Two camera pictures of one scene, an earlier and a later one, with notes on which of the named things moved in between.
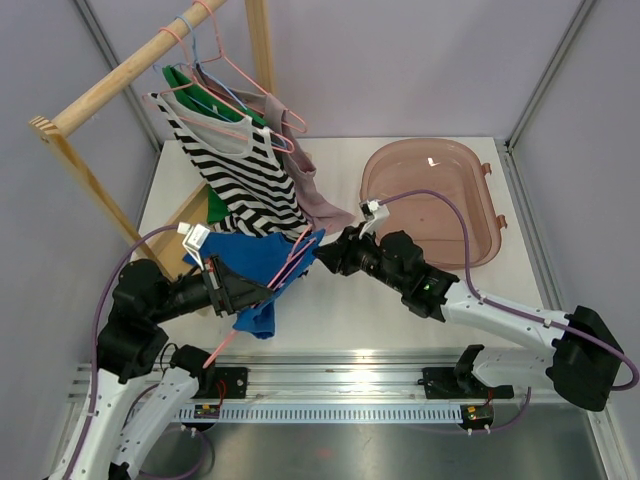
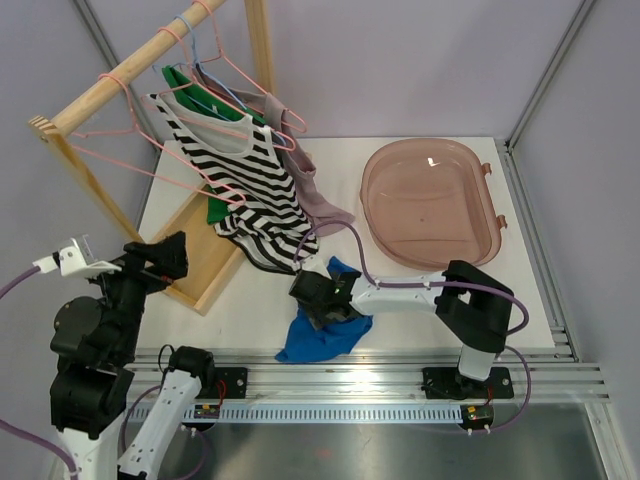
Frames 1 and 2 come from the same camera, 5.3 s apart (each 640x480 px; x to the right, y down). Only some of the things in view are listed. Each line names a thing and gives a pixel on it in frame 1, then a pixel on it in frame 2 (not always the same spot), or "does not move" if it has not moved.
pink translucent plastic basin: (396, 167) does not move
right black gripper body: (363, 254) → (317, 314)
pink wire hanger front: (275, 284) → (135, 128)
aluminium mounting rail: (402, 386) does not move
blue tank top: (272, 262) → (305, 343)
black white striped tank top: (241, 167) does not move
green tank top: (217, 206) does not move
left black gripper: (234, 292) → (169, 258)
